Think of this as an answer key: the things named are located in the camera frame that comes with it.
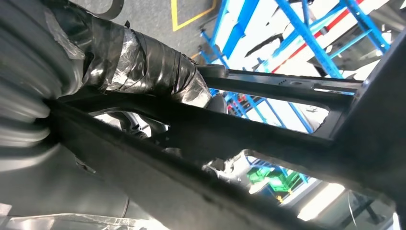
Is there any green plastic object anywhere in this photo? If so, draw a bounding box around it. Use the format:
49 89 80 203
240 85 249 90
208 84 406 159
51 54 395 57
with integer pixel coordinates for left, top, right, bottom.
247 166 303 194

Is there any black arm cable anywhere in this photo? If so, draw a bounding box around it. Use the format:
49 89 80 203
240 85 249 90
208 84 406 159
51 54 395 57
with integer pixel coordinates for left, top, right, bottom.
93 0 125 20

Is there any blue metal shelf rack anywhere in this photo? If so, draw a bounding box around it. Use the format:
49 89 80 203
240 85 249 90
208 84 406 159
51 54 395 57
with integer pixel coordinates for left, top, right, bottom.
199 0 391 134

